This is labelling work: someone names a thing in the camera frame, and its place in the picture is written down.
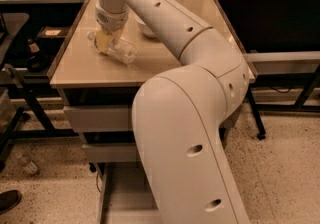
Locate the grey top drawer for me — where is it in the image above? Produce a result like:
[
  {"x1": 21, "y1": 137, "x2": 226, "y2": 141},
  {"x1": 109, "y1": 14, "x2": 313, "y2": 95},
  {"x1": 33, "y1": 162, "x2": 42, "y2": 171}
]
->
[{"x1": 63, "y1": 102, "x2": 244, "y2": 133}]

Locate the white ceramic bowl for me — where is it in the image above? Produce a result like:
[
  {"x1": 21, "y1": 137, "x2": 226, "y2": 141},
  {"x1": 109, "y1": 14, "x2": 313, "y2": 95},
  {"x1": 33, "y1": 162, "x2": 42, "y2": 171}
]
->
[{"x1": 135, "y1": 15, "x2": 156, "y2": 39}]

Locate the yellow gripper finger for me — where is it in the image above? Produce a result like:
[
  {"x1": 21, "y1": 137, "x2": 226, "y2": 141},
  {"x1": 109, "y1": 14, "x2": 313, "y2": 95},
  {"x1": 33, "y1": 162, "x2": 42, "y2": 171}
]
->
[{"x1": 94, "y1": 28, "x2": 123, "y2": 54}]

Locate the black metal table frame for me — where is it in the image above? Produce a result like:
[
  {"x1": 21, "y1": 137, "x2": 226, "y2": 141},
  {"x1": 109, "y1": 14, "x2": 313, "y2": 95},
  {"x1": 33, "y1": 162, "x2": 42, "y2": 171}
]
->
[{"x1": 245, "y1": 64, "x2": 320, "y2": 141}]

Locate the small bottle on floor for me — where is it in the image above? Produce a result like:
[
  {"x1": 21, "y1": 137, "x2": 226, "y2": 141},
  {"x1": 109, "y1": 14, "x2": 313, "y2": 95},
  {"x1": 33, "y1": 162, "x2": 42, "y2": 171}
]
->
[{"x1": 16, "y1": 153, "x2": 39, "y2": 175}]

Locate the grey drawer cabinet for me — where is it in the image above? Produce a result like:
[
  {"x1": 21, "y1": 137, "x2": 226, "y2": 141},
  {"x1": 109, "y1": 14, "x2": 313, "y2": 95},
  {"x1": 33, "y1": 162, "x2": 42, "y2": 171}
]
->
[{"x1": 47, "y1": 0, "x2": 258, "y2": 224}]

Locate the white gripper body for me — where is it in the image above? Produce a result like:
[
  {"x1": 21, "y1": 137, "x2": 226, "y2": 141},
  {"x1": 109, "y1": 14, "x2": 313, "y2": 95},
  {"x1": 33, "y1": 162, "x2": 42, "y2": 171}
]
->
[{"x1": 95, "y1": 3, "x2": 129, "y2": 32}]

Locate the grey middle drawer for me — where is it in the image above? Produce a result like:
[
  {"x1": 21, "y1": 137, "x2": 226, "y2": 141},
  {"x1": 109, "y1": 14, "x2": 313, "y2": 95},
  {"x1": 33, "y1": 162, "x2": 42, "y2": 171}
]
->
[{"x1": 82, "y1": 134, "x2": 231, "y2": 164}]

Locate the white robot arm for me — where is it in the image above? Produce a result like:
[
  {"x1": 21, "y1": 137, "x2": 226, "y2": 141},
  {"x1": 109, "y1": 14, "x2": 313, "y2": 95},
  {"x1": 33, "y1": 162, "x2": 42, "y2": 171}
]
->
[{"x1": 99, "y1": 0, "x2": 250, "y2": 224}]

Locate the dark shoe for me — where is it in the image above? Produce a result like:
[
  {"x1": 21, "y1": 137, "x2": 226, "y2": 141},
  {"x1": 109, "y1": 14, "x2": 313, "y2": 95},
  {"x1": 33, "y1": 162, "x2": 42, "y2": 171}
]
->
[{"x1": 0, "y1": 190, "x2": 22, "y2": 214}]

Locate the clear plastic water bottle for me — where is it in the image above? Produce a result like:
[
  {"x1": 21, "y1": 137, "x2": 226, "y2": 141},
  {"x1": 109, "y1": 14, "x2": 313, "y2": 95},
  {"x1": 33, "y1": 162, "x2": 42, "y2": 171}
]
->
[{"x1": 87, "y1": 31, "x2": 137, "y2": 65}]

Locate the grey open bottom drawer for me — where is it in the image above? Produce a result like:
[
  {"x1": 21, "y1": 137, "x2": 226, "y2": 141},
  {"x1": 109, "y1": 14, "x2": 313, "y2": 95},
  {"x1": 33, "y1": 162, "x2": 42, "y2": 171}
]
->
[{"x1": 97, "y1": 162, "x2": 162, "y2": 224}]

